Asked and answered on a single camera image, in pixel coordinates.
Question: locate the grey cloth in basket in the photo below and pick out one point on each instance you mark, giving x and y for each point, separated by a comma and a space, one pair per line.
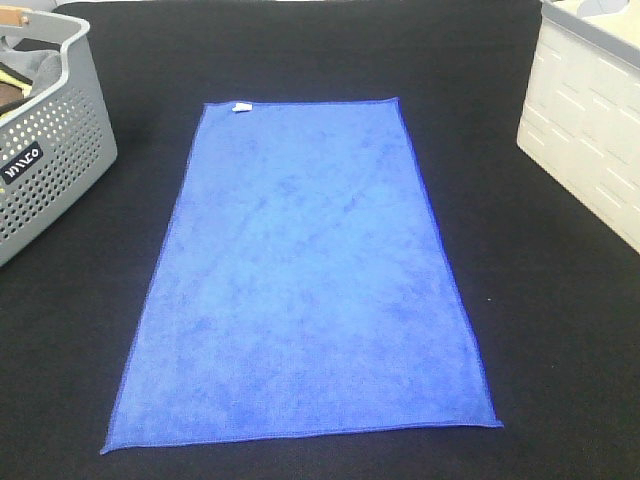
43, 67

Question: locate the grey perforated plastic basket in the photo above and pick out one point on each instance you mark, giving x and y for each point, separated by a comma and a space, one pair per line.
60, 142

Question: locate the yellow black item in basket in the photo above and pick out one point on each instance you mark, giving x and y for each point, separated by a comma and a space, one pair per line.
15, 89

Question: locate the white plastic crate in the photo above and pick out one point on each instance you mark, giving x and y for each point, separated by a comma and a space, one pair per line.
580, 116

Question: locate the blue microfiber towel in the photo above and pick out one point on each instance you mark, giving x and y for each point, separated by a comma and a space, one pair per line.
302, 289

